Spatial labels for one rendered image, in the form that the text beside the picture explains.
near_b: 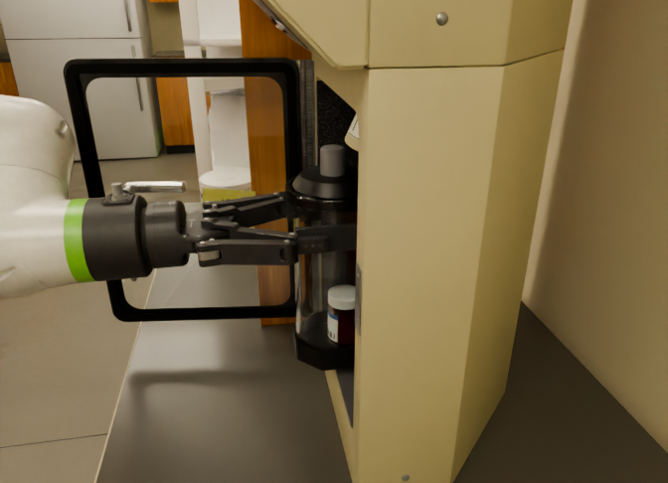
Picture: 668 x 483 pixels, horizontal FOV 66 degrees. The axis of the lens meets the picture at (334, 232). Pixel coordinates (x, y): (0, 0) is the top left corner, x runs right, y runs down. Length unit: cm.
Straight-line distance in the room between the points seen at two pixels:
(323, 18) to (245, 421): 53
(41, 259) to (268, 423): 35
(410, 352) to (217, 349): 43
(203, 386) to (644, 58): 76
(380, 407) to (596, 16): 65
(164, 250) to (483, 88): 36
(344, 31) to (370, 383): 33
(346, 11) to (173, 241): 30
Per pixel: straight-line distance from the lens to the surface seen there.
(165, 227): 57
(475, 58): 44
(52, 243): 59
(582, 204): 92
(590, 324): 94
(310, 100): 73
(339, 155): 57
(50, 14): 551
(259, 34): 77
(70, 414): 234
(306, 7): 40
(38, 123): 67
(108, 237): 58
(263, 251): 53
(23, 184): 63
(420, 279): 48
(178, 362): 87
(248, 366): 84
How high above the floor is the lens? 146
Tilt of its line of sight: 24 degrees down
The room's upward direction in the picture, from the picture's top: straight up
